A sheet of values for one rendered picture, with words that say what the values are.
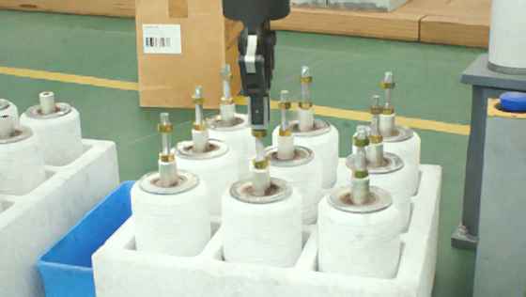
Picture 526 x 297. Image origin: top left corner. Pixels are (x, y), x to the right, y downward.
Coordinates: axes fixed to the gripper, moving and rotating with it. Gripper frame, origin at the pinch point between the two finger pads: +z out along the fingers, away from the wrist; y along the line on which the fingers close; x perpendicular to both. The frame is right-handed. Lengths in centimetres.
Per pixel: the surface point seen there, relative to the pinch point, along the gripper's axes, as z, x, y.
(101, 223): 26.4, 28.5, 22.8
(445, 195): 35, -28, 57
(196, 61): 23, 31, 111
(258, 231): 13.2, -0.2, -4.7
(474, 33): 31, -49, 183
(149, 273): 18.6, 12.9, -5.8
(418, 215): 17.3, -19.4, 9.5
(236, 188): 9.9, 3.0, 0.1
